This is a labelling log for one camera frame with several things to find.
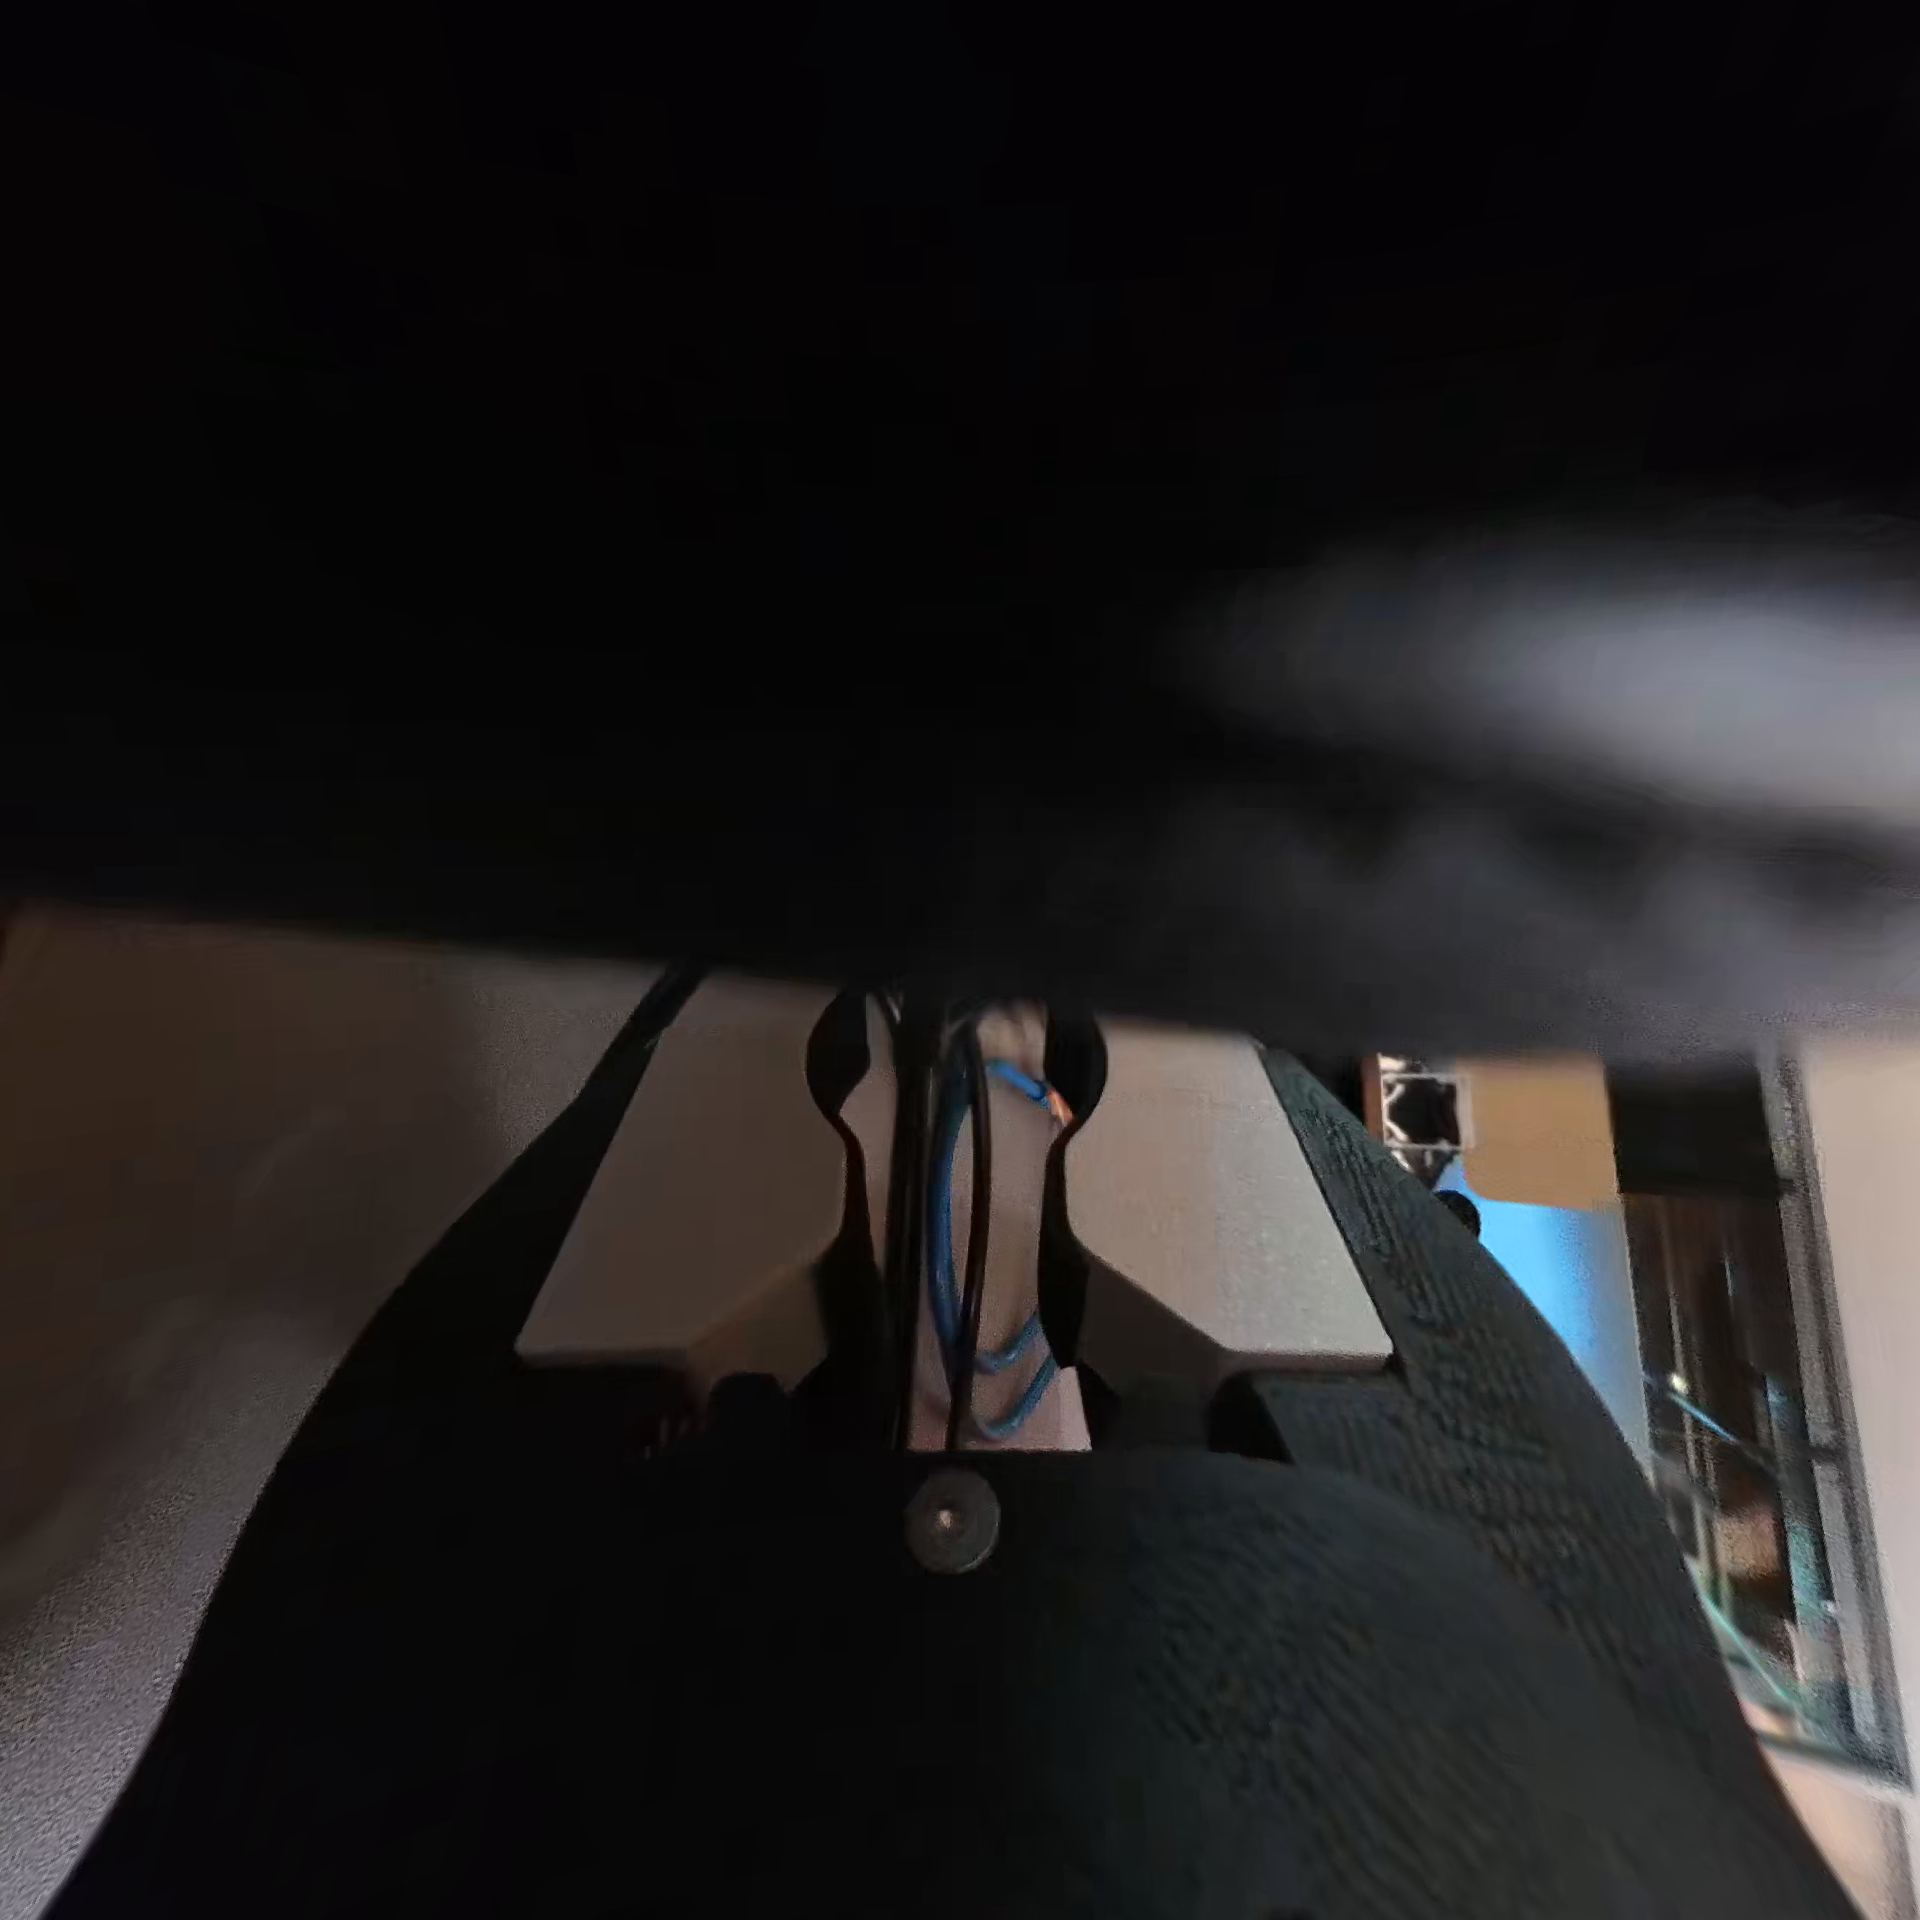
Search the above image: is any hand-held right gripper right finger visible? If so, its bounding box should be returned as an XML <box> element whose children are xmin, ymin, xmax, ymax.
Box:
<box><xmin>1038</xmin><ymin>1008</ymin><xmax>1400</xmax><ymax>1454</ymax></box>

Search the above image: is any blue ethernet cable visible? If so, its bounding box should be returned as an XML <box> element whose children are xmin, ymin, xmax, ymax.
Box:
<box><xmin>921</xmin><ymin>1050</ymin><xmax>1074</xmax><ymax>1445</ymax></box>

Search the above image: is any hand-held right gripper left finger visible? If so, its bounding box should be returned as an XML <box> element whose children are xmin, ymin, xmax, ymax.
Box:
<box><xmin>509</xmin><ymin>971</ymin><xmax>906</xmax><ymax>1445</ymax></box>

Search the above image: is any tan rounded board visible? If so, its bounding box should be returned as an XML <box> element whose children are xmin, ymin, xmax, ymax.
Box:
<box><xmin>1464</xmin><ymin>1057</ymin><xmax>1622</xmax><ymax>1210</ymax></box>

